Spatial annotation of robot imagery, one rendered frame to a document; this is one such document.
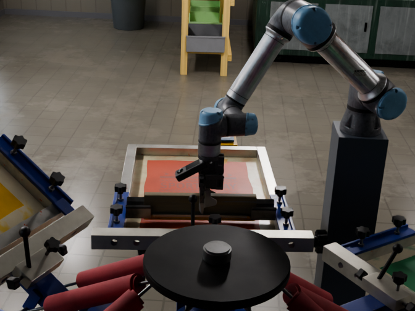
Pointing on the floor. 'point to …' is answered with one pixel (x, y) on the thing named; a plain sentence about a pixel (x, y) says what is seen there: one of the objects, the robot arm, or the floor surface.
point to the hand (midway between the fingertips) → (199, 207)
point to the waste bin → (128, 14)
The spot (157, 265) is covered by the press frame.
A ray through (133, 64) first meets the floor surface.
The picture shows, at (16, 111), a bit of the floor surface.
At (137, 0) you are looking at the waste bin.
